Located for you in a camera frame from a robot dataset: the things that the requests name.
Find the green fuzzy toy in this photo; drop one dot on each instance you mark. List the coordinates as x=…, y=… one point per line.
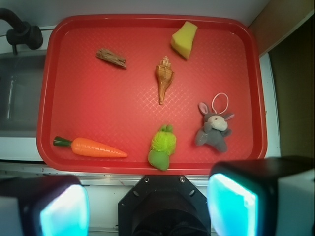
x=163, y=145

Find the yellow sponge wedge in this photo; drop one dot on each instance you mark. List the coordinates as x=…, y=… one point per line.
x=182, y=40

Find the brown spiral seashell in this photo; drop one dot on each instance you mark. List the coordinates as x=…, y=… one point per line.
x=165, y=76

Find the orange plastic carrot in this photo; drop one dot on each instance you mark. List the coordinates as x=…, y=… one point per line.
x=89, y=148

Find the grey plush bunny keychain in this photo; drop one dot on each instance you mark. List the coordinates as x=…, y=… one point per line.
x=215, y=126

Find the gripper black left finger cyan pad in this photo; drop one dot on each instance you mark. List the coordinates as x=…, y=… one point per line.
x=43, y=206

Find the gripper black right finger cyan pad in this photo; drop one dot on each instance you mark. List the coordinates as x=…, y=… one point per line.
x=274, y=196

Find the stainless steel sink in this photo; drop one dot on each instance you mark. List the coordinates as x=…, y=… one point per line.
x=21, y=78

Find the brown wood chip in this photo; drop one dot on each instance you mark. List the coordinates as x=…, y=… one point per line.
x=110, y=57

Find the red plastic tray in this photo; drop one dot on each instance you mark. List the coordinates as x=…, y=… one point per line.
x=86, y=97

